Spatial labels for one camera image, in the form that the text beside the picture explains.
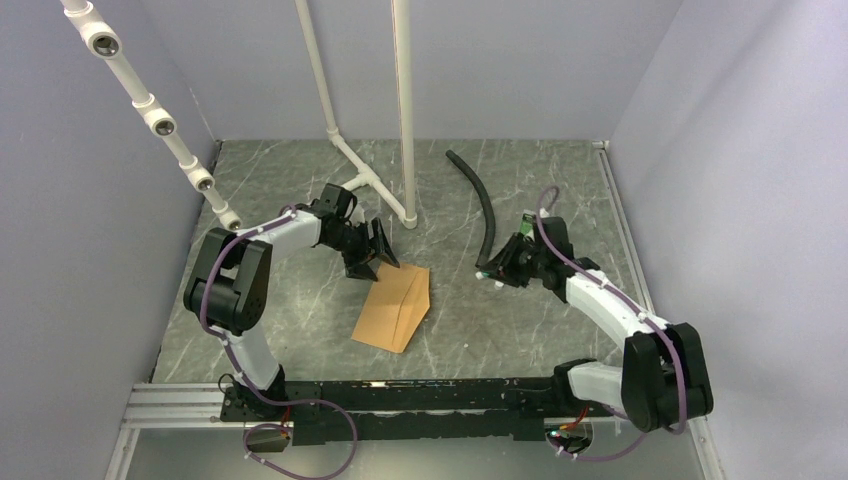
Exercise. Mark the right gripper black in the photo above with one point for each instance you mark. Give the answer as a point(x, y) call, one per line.
point(503, 265)

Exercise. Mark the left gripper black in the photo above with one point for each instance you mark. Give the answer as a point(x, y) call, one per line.
point(360, 270)

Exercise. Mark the green white glue stick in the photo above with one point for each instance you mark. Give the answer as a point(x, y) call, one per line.
point(498, 284)

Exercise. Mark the brown paper envelope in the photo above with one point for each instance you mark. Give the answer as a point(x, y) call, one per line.
point(394, 308)

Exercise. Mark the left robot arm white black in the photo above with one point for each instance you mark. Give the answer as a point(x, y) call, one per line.
point(227, 289)

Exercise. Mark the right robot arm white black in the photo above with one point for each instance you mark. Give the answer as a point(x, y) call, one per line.
point(663, 380)

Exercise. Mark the black foam tube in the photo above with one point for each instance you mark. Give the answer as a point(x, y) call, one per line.
point(485, 203)

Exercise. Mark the green white small box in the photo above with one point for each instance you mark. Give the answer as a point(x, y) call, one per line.
point(527, 223)

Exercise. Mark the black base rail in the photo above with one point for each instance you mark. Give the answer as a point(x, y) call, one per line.
point(520, 408)

